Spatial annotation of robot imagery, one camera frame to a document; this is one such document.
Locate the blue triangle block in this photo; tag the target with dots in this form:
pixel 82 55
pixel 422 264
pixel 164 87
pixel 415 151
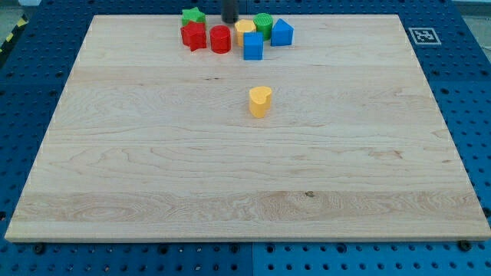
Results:
pixel 282 34

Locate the yellow heart block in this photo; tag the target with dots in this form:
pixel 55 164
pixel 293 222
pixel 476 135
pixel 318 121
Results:
pixel 260 99

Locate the light wooden board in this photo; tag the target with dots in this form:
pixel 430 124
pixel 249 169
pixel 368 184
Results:
pixel 152 142

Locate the blue cube block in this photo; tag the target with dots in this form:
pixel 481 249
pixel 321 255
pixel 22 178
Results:
pixel 253 46

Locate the red cylinder block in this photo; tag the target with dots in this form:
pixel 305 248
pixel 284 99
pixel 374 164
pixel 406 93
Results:
pixel 220 39

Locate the yellow hexagon block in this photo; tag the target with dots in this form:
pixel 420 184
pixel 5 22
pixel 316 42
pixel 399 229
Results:
pixel 241 27

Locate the red star block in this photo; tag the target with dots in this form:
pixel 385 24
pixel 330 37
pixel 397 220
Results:
pixel 194 35

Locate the green cylinder block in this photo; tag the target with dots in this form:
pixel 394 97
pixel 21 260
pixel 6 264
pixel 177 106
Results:
pixel 263 23

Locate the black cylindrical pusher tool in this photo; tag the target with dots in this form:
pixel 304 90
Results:
pixel 230 11

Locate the green star block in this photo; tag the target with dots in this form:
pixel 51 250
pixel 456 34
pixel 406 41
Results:
pixel 192 14

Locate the white fiducial marker tag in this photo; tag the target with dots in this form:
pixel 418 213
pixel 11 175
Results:
pixel 424 36

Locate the black bolt left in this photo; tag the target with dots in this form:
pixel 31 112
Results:
pixel 39 248

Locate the black bolt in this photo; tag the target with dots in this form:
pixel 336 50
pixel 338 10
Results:
pixel 464 245
pixel 39 248

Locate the black bolt right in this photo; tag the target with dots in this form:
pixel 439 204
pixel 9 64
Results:
pixel 464 245

